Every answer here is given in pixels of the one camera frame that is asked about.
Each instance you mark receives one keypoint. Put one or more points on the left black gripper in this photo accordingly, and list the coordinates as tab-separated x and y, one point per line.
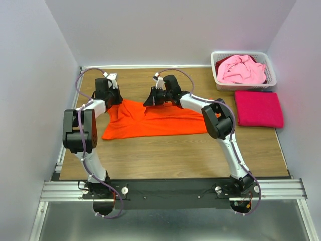
119	99

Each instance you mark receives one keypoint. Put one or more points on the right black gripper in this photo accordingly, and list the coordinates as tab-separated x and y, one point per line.
151	100

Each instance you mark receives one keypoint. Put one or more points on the orange t-shirt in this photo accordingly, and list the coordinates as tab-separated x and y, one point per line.
131	119

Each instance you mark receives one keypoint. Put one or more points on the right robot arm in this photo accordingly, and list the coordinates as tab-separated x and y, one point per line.
219	122

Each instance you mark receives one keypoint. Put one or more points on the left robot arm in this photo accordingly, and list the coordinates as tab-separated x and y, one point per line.
80	134

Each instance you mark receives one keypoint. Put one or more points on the pink t-shirt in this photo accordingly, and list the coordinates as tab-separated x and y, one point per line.
242	69

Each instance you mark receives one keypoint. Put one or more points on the folded magenta t-shirt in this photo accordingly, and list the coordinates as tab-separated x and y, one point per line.
258	109

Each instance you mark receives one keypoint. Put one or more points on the white plastic basket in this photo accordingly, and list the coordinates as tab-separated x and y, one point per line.
259	57

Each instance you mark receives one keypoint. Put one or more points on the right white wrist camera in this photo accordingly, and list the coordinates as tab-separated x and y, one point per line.
159	81

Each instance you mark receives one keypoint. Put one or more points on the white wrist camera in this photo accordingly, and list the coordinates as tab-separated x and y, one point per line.
111	80
159	81

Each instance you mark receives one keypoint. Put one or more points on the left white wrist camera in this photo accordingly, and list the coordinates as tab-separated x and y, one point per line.
111	80

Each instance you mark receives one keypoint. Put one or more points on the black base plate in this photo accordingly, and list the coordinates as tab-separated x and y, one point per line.
148	194

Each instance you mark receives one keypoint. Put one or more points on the aluminium frame rail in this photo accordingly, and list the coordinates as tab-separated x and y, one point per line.
281	213

